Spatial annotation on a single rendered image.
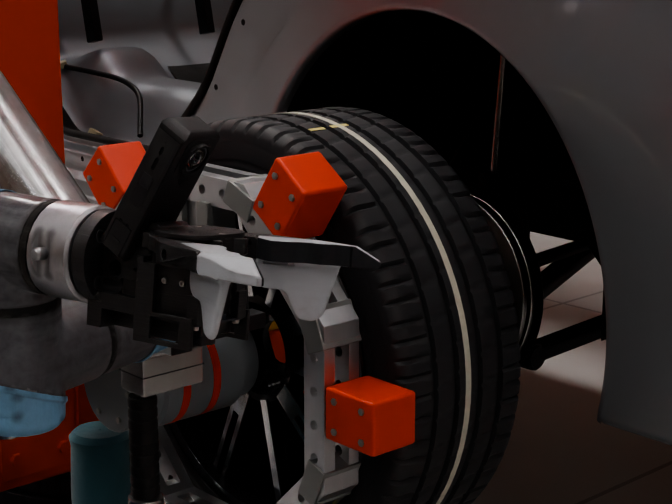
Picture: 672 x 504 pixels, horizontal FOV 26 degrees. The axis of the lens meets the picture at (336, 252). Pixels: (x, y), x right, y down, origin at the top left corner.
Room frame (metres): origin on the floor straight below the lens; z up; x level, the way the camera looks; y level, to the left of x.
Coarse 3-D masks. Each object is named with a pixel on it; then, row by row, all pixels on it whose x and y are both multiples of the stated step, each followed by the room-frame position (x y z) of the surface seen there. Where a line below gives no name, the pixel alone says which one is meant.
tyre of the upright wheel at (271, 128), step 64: (256, 128) 1.97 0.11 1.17; (320, 128) 1.99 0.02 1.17; (384, 128) 2.04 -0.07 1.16; (384, 192) 1.88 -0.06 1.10; (448, 192) 1.95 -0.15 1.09; (384, 256) 1.80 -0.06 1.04; (448, 256) 1.86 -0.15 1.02; (384, 320) 1.77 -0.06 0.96; (448, 320) 1.82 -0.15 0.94; (512, 320) 1.89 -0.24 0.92; (448, 384) 1.80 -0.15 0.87; (512, 384) 1.88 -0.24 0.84; (448, 448) 1.82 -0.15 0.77
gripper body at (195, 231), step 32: (96, 224) 1.04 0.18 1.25; (160, 224) 1.02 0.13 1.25; (96, 256) 1.04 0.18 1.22; (96, 288) 1.04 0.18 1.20; (128, 288) 1.03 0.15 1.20; (160, 288) 1.00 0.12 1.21; (96, 320) 1.04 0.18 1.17; (128, 320) 1.04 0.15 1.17; (160, 320) 1.00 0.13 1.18; (192, 320) 0.97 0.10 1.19; (224, 320) 1.00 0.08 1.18
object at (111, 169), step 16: (112, 144) 2.12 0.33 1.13; (128, 144) 2.13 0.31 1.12; (96, 160) 2.11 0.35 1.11; (112, 160) 2.09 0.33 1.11; (128, 160) 2.11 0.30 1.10; (96, 176) 2.11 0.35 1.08; (112, 176) 2.08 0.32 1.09; (128, 176) 2.09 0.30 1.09; (96, 192) 2.11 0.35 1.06; (112, 192) 2.08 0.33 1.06
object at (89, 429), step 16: (80, 432) 1.95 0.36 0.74; (96, 432) 1.95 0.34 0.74; (112, 432) 1.95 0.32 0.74; (128, 432) 1.96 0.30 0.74; (80, 448) 1.93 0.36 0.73; (96, 448) 1.92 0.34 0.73; (112, 448) 1.93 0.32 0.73; (128, 448) 1.96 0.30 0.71; (80, 464) 1.93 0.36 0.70; (96, 464) 1.92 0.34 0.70; (112, 464) 1.93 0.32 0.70; (128, 464) 1.95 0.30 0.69; (80, 480) 1.93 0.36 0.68; (96, 480) 1.92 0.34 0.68; (112, 480) 1.93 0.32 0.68; (128, 480) 1.95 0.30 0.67; (80, 496) 1.93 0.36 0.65; (96, 496) 1.92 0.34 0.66; (112, 496) 1.93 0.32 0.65
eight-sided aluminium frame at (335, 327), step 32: (192, 192) 1.93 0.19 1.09; (224, 192) 1.89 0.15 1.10; (256, 192) 1.85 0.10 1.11; (256, 224) 1.83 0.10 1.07; (320, 320) 1.74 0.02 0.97; (352, 320) 1.76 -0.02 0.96; (320, 352) 1.74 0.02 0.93; (352, 352) 1.76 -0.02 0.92; (320, 384) 1.74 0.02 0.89; (320, 416) 1.74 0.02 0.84; (160, 448) 2.08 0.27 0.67; (320, 448) 1.74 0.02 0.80; (160, 480) 2.03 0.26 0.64; (320, 480) 1.73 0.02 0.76; (352, 480) 1.76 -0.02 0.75
